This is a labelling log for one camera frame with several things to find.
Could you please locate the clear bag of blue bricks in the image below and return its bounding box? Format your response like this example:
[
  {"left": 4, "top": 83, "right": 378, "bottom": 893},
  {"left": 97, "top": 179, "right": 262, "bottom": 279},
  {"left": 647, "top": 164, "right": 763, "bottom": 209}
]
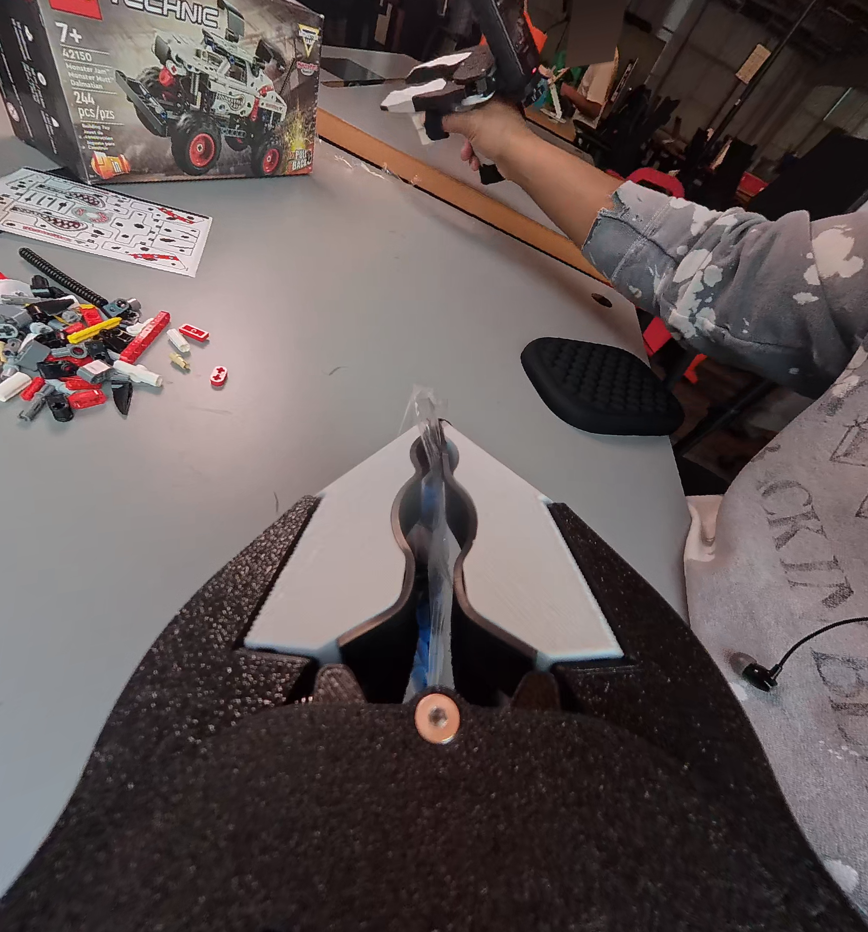
[{"left": 398, "top": 386, "right": 466, "bottom": 701}]

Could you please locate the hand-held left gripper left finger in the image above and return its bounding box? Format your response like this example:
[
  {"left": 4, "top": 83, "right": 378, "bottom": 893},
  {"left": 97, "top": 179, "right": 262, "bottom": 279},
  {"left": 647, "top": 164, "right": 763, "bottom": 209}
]
[{"left": 245, "top": 426, "right": 438, "bottom": 655}]

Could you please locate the red plastic canister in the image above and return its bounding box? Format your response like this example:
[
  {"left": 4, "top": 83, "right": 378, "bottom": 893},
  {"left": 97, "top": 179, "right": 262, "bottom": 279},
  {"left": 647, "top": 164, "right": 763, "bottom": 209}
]
[{"left": 623, "top": 166, "right": 687, "bottom": 199}]

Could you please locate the person's right forearm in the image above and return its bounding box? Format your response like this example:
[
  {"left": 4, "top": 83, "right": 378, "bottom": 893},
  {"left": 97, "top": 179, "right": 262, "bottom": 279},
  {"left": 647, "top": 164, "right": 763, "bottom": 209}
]
[{"left": 503, "top": 134, "right": 868, "bottom": 400}]

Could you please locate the grey desk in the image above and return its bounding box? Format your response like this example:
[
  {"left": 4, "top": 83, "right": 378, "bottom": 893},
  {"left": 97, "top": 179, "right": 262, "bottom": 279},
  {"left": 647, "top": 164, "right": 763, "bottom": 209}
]
[{"left": 0, "top": 79, "right": 691, "bottom": 918}]

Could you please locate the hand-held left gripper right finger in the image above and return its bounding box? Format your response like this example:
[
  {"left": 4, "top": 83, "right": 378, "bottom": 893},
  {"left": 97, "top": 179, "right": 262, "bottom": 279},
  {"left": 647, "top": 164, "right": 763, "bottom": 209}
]
[{"left": 437, "top": 424, "right": 623, "bottom": 671}]

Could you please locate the toy set box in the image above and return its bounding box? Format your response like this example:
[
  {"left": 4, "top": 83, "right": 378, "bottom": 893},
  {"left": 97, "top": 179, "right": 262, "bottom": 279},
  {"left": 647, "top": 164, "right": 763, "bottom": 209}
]
[{"left": 0, "top": 0, "right": 326, "bottom": 185}]

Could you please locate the black ribbed toy tube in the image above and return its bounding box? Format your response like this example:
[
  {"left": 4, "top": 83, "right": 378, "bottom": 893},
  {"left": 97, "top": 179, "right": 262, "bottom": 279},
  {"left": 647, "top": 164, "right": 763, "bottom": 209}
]
[{"left": 17, "top": 248, "right": 109, "bottom": 308}]

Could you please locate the wood edged grey table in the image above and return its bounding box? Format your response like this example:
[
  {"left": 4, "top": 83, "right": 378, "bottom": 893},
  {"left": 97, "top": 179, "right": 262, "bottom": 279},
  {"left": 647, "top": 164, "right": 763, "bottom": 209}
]
[{"left": 316, "top": 44, "right": 613, "bottom": 286}]

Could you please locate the pile of toy bricks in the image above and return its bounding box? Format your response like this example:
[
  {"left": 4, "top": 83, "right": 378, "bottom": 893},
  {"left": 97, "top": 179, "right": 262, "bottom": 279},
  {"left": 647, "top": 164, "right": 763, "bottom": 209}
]
[{"left": 0, "top": 268, "right": 231, "bottom": 425}]

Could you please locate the person's right hand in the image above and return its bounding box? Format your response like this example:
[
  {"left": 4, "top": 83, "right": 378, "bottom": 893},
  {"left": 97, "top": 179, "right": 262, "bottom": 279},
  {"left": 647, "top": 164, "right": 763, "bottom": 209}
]
[{"left": 440, "top": 100, "right": 555, "bottom": 183}]

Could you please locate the black armrest pad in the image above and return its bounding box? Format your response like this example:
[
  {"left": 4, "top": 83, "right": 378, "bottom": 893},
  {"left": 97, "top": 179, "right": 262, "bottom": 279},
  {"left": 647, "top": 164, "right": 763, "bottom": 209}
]
[{"left": 519, "top": 336, "right": 686, "bottom": 438}]

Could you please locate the person's grey patterned sweatshirt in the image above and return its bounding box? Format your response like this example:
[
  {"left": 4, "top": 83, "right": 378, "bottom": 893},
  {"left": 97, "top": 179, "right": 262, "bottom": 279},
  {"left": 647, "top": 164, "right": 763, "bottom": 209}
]
[{"left": 684, "top": 306, "right": 868, "bottom": 932}]

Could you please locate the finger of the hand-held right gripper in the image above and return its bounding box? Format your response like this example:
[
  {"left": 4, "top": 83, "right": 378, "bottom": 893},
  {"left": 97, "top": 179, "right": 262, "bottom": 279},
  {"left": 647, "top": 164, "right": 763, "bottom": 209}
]
[
  {"left": 379, "top": 79, "right": 471, "bottom": 115},
  {"left": 405, "top": 51, "right": 495, "bottom": 87}
]

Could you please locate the sticker sheet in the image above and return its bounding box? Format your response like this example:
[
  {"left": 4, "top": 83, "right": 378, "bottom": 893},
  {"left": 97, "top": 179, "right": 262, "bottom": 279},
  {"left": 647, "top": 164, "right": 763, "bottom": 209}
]
[{"left": 0, "top": 167, "right": 214, "bottom": 278}]

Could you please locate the black earphone cable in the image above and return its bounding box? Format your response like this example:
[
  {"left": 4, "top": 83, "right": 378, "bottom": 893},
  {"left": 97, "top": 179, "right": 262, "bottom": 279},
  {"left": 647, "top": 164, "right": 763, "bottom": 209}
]
[{"left": 740, "top": 616, "right": 868, "bottom": 693}]

